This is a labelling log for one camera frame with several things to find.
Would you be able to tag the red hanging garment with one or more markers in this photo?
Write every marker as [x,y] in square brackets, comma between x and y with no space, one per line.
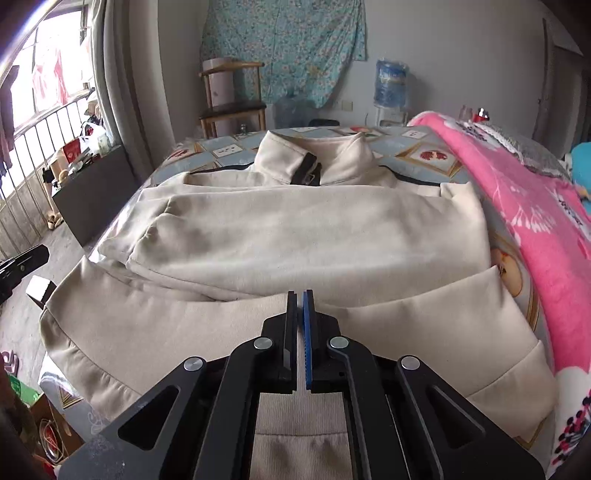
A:
[51,78]

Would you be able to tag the open cardboard box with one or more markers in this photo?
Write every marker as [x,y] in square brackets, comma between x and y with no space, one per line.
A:
[51,434]

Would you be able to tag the purple slipper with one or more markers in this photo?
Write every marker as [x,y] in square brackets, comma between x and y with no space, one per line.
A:
[9,361]

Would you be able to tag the white water dispenser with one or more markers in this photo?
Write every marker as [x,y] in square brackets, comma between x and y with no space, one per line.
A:
[388,117]

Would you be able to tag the floral wall cloth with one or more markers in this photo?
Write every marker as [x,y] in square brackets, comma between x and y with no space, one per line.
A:
[286,46]

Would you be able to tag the dark grey cabinet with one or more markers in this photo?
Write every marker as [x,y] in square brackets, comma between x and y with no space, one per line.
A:
[92,198]

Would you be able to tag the blue water bottle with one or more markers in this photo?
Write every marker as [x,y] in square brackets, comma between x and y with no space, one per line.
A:
[390,83]

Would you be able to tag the dark door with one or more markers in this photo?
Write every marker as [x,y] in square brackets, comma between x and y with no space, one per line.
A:
[568,92]

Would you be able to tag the white plastic bag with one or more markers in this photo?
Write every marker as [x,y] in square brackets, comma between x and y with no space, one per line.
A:
[94,134]

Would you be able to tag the small brown box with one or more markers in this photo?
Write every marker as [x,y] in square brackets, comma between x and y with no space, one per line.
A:
[39,288]

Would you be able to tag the red gift box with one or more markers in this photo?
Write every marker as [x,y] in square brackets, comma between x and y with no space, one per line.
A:
[72,151]

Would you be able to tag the pink floral blanket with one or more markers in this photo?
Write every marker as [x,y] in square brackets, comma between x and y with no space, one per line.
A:
[531,207]

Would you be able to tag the white wall socket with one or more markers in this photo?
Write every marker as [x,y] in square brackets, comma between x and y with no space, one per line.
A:
[347,105]

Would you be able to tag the clear plastic bag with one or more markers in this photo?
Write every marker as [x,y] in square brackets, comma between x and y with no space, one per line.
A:
[291,110]

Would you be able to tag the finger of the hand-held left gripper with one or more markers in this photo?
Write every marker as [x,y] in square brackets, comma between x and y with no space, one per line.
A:
[27,261]
[5,290]

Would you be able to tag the metal window railing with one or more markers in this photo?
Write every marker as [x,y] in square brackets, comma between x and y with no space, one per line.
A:
[14,221]

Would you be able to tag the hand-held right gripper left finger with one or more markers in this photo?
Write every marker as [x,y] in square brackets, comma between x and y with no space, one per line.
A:
[288,332]

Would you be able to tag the grey curtain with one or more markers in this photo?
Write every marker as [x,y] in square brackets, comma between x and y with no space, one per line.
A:
[124,92]

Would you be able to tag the blue pillow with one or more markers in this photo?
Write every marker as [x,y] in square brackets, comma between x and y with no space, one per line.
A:
[582,161]

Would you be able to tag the grey lace-trimmed cloth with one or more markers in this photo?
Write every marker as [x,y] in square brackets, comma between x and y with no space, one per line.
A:
[531,154]

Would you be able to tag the beige zip jacket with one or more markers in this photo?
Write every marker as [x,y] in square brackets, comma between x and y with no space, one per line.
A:
[300,240]

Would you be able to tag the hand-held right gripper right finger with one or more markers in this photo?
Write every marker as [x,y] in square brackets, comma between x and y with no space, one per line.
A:
[307,341]

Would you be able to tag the wooden chair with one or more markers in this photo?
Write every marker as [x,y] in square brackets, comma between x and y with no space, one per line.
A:
[231,110]

